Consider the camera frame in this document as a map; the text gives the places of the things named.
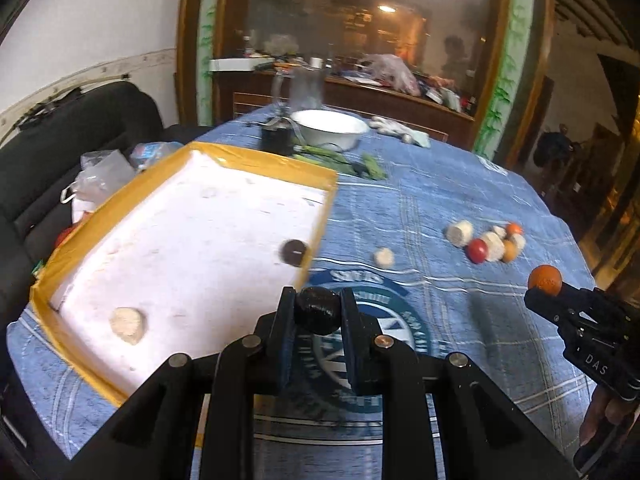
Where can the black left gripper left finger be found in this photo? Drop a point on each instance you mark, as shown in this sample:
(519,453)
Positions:
(153,434)

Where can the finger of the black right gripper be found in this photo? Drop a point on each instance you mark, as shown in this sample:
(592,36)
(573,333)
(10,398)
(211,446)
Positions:
(572,295)
(550,307)

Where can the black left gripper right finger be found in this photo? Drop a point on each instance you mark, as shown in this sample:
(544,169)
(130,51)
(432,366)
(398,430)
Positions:
(442,418)

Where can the orange tangerine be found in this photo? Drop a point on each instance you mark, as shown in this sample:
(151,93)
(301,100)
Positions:
(546,278)

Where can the dark purple plum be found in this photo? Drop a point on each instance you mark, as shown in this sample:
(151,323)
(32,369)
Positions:
(318,311)

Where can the brown fuzzy round fruit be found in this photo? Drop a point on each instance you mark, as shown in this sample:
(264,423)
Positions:
(293,252)

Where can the orange fruit near cylinders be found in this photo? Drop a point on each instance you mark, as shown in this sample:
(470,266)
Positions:
(510,251)

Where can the beige foam piece right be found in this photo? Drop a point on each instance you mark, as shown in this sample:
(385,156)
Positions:
(518,240)

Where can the beige foam cylinder middle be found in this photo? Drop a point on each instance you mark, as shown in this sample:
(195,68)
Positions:
(495,246)

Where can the orange fruit at back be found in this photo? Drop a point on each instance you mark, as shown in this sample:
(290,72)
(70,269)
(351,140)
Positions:
(513,228)

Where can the small beige foam piece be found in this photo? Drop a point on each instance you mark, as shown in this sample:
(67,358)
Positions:
(500,231)

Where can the red tomato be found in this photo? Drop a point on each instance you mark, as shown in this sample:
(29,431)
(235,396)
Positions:
(477,250)

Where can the blue plaid tablecloth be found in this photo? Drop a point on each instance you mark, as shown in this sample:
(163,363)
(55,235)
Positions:
(434,299)

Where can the large beige foam cylinder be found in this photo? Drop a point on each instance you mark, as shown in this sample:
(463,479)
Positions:
(460,233)

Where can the small beige foam ball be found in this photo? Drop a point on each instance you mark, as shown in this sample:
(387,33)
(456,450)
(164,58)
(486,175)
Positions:
(384,257)

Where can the yellow taped foam tray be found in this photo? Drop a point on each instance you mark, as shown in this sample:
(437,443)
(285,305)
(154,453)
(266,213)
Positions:
(184,258)

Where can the green leafy vegetable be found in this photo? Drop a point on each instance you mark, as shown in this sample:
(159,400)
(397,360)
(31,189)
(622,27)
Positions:
(365,167)

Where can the white work gloves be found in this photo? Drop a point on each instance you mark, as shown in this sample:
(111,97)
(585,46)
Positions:
(407,135)

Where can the clear plastic bags on sofa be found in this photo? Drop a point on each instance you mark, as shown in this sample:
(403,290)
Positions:
(103,173)

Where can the white enamel bowl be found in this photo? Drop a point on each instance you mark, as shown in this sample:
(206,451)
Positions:
(334,131)

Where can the pink plastic bag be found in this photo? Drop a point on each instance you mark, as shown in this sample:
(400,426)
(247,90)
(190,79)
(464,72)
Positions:
(391,69)

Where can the black leather sofa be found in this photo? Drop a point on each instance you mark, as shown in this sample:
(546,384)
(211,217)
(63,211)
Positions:
(36,165)

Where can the black power adapter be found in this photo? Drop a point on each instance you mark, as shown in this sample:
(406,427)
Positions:
(276,137)

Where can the wooden sideboard counter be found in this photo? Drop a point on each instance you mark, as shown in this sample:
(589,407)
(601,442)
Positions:
(244,84)

